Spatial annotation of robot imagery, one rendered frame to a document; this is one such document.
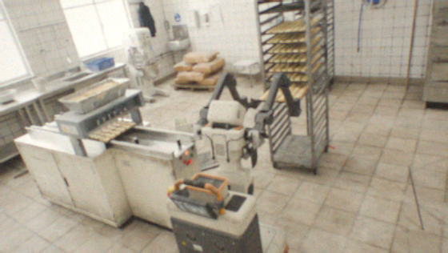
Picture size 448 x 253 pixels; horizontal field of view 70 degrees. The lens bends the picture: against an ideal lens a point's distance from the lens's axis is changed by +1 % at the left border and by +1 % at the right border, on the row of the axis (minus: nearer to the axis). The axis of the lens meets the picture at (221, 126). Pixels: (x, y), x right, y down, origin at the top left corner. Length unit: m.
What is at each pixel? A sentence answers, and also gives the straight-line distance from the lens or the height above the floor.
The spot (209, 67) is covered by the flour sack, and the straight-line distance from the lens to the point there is 6.30.
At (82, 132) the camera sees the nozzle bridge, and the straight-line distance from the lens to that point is 2.78.
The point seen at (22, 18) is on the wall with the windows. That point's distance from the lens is 6.17.
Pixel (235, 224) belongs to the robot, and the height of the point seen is 0.79.
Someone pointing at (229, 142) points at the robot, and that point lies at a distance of 1.99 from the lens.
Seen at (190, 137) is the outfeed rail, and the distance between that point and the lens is 2.66.
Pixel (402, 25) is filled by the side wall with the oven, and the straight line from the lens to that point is 5.85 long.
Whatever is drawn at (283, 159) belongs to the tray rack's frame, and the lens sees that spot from 3.54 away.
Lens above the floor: 2.02
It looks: 25 degrees down
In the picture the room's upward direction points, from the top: 10 degrees counter-clockwise
